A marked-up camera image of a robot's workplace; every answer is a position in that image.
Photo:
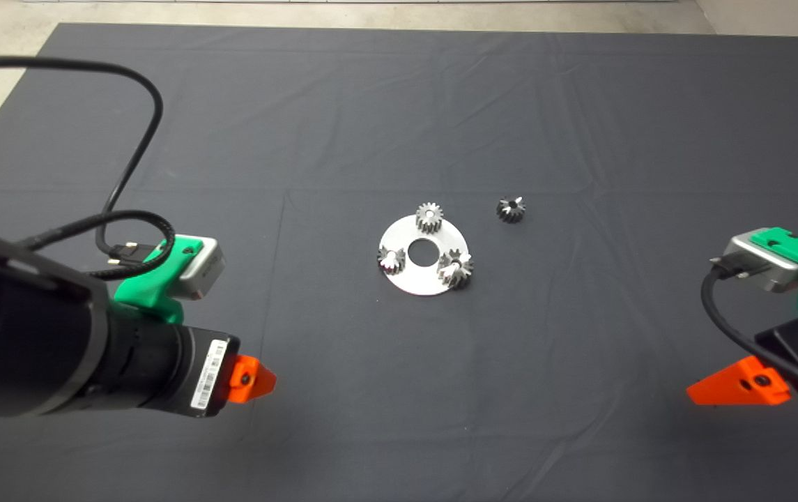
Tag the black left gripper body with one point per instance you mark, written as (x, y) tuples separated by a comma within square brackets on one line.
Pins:
[(207, 376)]

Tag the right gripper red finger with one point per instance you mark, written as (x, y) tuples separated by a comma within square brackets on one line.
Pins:
[(747, 387)]

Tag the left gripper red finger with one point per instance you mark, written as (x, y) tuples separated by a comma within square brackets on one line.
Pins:
[(251, 380)]

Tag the large steel bevel gear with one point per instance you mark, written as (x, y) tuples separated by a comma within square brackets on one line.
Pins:
[(456, 270)]

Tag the small dark bevel gear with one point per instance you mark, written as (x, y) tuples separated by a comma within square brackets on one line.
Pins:
[(510, 213)]

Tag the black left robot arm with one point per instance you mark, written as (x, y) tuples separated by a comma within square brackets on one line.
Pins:
[(22, 328)]

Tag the small steel bevel gear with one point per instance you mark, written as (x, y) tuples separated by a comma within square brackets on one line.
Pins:
[(392, 261)]

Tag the small steel spur gear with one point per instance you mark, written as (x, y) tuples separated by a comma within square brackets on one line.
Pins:
[(429, 219)]

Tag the round metal plate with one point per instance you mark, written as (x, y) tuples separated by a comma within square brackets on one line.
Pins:
[(419, 279)]

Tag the dark grey table cloth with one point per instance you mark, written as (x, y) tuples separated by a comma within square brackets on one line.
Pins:
[(371, 104)]

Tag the green left camera mount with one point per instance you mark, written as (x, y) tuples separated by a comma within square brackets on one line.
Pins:
[(148, 289)]

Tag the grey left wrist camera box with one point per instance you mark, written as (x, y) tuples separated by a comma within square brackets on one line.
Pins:
[(203, 268)]

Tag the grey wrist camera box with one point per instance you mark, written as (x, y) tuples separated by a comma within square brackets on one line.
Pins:
[(203, 268), (754, 261)]

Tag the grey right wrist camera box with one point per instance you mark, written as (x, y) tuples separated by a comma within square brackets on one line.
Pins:
[(754, 261)]

